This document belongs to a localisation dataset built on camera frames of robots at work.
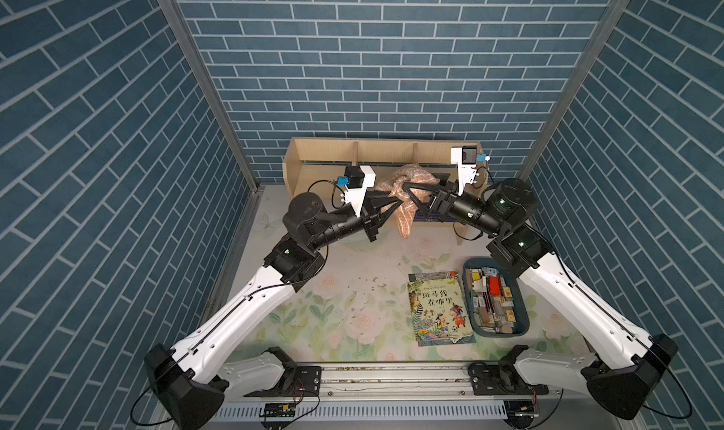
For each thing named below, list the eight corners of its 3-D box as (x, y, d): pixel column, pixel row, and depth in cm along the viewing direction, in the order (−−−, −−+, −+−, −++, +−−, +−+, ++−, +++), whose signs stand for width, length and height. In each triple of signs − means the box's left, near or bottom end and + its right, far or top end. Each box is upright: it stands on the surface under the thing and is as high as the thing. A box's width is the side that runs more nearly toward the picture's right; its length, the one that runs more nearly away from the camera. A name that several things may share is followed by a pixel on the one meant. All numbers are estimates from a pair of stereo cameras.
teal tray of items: (473, 338, 83) (477, 334, 80) (457, 263, 99) (460, 256, 96) (531, 338, 83) (538, 334, 80) (506, 263, 99) (511, 257, 96)
